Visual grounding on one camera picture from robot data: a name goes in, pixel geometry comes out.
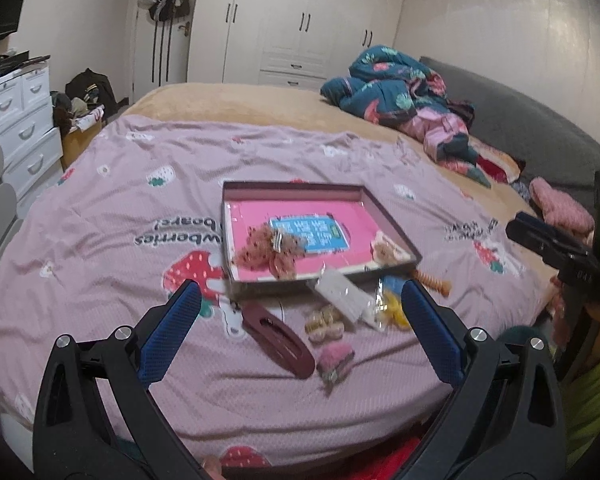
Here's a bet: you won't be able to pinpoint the dark shallow tray box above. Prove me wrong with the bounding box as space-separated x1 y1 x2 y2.
222 181 422 300

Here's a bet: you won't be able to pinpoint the white drawer cabinet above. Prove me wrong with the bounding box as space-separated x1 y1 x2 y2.
0 56 62 198

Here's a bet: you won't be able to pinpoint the pink pompom hair clip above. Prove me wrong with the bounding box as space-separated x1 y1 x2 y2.
316 341 355 387

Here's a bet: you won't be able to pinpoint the white packet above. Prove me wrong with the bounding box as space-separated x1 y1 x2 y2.
312 266 377 328

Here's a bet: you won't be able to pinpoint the cream white hair claw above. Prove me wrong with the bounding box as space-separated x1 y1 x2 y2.
370 231 413 268

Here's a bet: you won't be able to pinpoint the maroon large hair clip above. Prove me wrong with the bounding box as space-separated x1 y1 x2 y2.
242 302 316 380

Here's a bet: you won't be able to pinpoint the white built-in wardrobe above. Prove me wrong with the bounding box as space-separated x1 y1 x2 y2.
131 0 404 100

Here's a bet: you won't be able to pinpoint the pink book in tray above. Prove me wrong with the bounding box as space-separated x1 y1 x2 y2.
225 200 400 283

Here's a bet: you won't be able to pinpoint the teal floral crumpled quilt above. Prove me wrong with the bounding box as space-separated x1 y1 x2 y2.
320 46 491 188

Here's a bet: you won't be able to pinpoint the orange spiral hair tie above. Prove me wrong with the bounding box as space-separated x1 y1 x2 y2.
410 268 453 295

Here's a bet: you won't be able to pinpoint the yellow rings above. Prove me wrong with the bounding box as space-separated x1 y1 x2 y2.
371 275 414 332

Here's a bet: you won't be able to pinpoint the pink fluffy cloth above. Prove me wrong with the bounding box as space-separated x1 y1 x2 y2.
529 177 595 237

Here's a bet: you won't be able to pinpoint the purple strawberry print blanket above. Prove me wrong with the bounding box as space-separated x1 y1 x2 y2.
0 116 550 467

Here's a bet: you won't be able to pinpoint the black bag on floor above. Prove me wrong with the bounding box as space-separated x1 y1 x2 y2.
50 68 119 127

